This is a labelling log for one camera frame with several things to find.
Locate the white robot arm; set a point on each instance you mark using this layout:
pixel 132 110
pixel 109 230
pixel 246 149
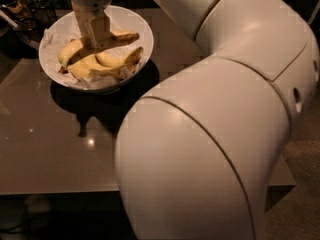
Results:
pixel 195 154

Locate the white paper liner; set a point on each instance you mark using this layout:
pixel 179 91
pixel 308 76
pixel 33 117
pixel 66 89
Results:
pixel 56 37

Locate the large top yellow banana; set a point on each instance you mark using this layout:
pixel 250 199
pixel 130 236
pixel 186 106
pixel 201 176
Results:
pixel 113 39

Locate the right yellow banana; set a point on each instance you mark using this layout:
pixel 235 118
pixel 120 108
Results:
pixel 108 60

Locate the white bowl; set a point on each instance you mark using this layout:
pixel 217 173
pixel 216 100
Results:
pixel 140 27

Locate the bottom yellow banana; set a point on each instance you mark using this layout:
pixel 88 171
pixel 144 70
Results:
pixel 84 68

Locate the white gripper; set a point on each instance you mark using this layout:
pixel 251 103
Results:
pixel 97 31

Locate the dark clutter on side table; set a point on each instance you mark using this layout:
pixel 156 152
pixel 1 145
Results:
pixel 29 18

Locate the middle yellow banana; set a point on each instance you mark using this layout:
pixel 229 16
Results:
pixel 119 72

